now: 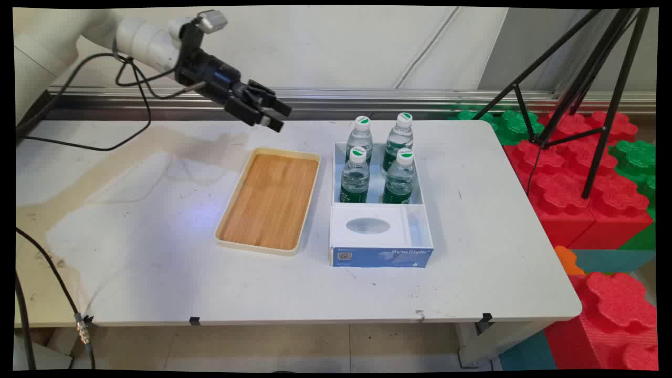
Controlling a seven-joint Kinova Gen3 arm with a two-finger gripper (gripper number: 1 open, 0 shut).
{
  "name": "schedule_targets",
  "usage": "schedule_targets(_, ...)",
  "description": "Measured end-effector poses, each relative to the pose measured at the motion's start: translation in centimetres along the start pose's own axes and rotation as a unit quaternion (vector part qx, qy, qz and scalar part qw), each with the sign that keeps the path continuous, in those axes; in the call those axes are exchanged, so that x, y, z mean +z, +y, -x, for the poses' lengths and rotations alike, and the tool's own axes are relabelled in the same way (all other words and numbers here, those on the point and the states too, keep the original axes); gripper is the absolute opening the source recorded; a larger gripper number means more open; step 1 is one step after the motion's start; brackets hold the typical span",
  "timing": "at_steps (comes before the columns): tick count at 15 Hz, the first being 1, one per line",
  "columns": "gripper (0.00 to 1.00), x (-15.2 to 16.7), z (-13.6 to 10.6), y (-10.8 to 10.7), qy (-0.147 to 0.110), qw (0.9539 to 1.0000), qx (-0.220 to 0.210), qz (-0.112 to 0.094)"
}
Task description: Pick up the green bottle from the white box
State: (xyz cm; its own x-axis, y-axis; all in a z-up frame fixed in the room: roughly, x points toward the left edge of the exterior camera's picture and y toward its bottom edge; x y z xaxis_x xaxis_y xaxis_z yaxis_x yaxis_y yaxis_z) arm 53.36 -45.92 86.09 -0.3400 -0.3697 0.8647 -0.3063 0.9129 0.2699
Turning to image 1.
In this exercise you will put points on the water bottle with green label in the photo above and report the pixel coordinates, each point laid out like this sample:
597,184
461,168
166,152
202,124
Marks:
399,184
355,181
399,139
360,137

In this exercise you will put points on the green foam block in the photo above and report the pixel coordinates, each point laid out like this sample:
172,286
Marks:
512,126
638,157

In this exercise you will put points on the large red foam block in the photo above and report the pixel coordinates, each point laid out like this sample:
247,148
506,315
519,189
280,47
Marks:
567,189

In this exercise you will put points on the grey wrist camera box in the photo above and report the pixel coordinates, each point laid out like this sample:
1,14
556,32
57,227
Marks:
212,21

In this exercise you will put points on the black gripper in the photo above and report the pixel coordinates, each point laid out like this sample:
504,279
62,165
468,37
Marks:
210,73

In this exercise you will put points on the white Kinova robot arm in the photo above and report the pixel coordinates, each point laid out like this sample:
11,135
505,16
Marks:
142,37

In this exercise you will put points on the blue and white cardboard box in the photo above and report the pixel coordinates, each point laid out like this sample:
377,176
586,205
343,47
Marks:
380,236

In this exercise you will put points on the teal foam mat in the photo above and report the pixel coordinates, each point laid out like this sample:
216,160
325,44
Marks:
614,261

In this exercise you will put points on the bamboo tray with cream rim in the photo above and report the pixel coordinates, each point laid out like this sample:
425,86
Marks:
270,202

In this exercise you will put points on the aluminium window rail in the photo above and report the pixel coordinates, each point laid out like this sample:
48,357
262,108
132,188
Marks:
367,102

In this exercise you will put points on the black tripod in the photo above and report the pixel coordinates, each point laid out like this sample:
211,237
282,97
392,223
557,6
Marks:
598,73

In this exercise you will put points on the orange foam block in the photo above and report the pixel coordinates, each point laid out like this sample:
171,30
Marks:
569,261

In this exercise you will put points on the white table leg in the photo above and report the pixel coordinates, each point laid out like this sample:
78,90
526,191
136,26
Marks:
493,341

